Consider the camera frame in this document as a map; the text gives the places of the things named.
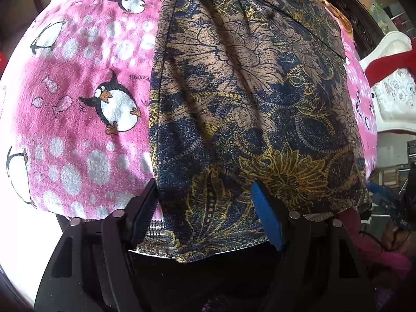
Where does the dark floral patterned garment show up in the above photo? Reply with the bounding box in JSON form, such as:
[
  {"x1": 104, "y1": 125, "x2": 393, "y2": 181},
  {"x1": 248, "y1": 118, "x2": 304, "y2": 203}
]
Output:
[{"x1": 135, "y1": 0, "x2": 367, "y2": 263}]

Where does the pink penguin blanket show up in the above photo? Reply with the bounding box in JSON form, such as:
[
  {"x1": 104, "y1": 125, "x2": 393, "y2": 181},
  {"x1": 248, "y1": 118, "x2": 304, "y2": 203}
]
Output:
[{"x1": 1, "y1": 0, "x2": 376, "y2": 219}]

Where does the dark carved wooden headboard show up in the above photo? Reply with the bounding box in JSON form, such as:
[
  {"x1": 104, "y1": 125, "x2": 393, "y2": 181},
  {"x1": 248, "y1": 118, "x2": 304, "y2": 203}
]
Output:
[{"x1": 328, "y1": 0, "x2": 384, "y2": 59}]

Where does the white chair with red cloth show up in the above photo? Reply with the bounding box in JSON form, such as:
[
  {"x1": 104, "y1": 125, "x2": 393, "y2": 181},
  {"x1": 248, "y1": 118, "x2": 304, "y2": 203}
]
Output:
[{"x1": 360, "y1": 31, "x2": 415, "y2": 134}]

